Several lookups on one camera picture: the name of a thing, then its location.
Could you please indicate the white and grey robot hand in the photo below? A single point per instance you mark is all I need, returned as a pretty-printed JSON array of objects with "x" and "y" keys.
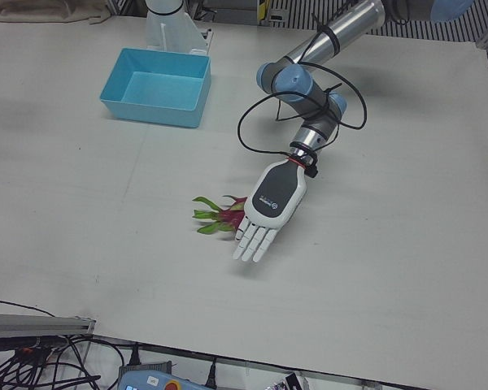
[{"x": 275, "y": 191}]

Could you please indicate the pink dragon fruit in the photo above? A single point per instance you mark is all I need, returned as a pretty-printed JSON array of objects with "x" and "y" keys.
[{"x": 227, "y": 215}]

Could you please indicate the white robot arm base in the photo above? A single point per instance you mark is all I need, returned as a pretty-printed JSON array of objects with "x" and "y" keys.
[{"x": 175, "y": 26}]

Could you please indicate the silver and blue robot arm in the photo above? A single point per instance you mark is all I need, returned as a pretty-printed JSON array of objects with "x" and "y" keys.
[{"x": 329, "y": 32}]

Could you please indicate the light blue plastic bin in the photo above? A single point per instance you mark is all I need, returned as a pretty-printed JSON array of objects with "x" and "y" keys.
[{"x": 156, "y": 87}]

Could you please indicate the black and white packet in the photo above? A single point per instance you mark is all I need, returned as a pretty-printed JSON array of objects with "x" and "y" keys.
[{"x": 286, "y": 382}]

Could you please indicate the blue teach pendant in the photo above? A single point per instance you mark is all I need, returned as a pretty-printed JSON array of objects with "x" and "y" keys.
[{"x": 154, "y": 378}]

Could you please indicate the beige cloth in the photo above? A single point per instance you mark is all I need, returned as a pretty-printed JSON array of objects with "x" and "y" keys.
[{"x": 40, "y": 10}]

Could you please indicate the black power strip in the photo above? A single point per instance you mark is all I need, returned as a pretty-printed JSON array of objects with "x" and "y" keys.
[{"x": 14, "y": 345}]

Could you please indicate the yellow and black post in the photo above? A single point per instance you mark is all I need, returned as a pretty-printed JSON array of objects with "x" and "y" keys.
[{"x": 262, "y": 9}]

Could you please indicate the aluminium frame rail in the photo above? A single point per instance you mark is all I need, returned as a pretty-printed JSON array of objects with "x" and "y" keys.
[{"x": 36, "y": 325}]

